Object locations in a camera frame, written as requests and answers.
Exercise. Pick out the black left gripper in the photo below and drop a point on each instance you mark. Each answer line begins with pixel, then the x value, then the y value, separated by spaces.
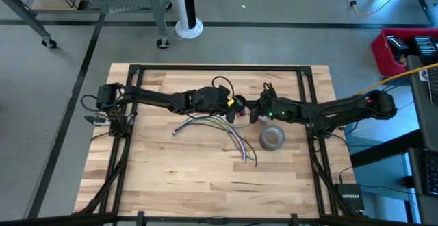
pixel 208 99

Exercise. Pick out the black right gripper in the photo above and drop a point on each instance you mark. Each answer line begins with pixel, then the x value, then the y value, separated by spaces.
pixel 277 108

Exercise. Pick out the red white spool with stickers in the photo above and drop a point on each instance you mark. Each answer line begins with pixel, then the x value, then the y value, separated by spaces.
pixel 242 113

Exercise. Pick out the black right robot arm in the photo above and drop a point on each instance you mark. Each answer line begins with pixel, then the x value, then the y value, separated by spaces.
pixel 342 109

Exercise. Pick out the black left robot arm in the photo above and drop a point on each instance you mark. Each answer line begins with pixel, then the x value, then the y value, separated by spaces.
pixel 154 97

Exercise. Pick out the small yellow tag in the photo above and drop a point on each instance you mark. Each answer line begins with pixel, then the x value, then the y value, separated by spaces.
pixel 231 102

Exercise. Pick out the white and black pillar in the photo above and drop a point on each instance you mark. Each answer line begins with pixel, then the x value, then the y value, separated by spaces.
pixel 181 0

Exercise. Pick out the red storage bin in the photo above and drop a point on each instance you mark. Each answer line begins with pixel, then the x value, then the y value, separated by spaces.
pixel 380 58

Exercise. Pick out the black device in bin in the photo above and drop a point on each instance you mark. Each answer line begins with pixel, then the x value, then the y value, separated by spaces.
pixel 397 44
pixel 426 48

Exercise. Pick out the black desk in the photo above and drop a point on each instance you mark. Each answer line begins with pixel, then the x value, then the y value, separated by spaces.
pixel 427 123

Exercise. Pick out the black keyboard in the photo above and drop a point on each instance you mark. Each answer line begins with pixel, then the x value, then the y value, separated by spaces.
pixel 432 176

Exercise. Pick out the grey duct tape roll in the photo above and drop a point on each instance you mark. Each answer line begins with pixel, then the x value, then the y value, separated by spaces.
pixel 263 140

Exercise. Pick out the black table frame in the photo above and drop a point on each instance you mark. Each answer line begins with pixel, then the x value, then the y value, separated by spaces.
pixel 219 68

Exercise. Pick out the black network switch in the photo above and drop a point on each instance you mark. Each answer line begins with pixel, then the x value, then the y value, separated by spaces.
pixel 350 196

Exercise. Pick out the black overhead rig frame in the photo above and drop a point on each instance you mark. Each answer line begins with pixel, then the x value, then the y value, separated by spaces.
pixel 51 220

